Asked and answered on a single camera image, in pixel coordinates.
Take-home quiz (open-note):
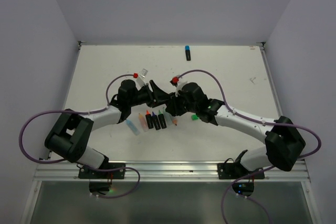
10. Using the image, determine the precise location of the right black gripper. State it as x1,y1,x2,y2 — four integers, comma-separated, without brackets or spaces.
166,88,198,115

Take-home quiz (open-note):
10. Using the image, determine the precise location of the green cap black highlighter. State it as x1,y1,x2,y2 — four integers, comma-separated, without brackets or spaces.
158,110,167,129

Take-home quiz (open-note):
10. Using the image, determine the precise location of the blue cap black highlighter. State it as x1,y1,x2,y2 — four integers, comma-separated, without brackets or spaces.
185,45,191,61

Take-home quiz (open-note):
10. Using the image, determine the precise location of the green neon cap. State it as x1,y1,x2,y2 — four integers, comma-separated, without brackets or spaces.
191,114,199,121

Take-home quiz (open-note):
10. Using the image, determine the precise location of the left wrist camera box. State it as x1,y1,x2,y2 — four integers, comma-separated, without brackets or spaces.
136,69,148,87

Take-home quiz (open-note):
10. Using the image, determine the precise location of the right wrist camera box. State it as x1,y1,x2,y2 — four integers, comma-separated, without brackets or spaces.
175,79,188,97

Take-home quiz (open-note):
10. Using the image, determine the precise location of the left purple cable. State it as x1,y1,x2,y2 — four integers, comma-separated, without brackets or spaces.
19,71,141,199

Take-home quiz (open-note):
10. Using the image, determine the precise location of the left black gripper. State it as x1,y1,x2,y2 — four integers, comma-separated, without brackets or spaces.
128,80,169,108

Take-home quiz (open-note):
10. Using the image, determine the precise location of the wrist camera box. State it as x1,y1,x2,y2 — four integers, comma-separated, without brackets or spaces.
136,69,148,87
175,79,188,97

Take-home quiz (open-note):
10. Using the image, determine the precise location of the purple black highlighter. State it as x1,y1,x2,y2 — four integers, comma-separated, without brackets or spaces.
151,112,161,130

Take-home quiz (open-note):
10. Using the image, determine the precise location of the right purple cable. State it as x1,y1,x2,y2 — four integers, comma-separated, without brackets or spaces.
169,69,322,224

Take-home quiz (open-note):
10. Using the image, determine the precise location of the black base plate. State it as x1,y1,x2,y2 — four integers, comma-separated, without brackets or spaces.
217,163,261,179
78,162,125,179

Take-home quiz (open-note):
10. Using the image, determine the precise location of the light blue highlighter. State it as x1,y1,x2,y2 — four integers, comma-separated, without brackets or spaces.
125,119,140,136

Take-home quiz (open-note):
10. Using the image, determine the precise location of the green pastel highlighter body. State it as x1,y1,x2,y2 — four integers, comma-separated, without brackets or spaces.
163,107,173,126

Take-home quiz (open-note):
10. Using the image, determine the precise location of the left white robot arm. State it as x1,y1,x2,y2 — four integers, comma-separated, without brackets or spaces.
45,79,174,178

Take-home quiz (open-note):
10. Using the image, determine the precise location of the orange cap black highlighter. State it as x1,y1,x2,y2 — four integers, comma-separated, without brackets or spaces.
145,110,154,129

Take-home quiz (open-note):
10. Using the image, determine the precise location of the purple cable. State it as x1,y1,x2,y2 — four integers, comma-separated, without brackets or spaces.
169,69,322,224
19,71,141,199

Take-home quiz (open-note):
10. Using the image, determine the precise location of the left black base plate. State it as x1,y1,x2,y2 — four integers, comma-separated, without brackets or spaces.
78,162,125,179

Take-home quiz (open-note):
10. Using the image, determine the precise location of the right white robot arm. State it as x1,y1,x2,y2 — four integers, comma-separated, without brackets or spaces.
166,82,306,178

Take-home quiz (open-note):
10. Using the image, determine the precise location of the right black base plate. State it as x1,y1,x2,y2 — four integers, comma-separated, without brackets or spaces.
217,163,261,179

